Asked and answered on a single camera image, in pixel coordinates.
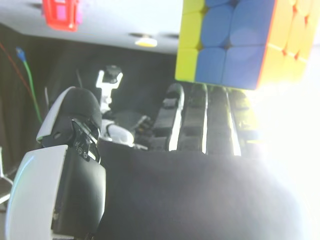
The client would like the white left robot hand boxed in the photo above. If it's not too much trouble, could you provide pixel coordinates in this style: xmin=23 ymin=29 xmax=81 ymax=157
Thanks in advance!
xmin=4 ymin=83 xmax=320 ymax=240

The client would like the multicolour puzzle cube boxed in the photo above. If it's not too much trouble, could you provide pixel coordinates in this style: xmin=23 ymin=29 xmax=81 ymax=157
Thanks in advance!
xmin=174 ymin=0 xmax=320 ymax=91

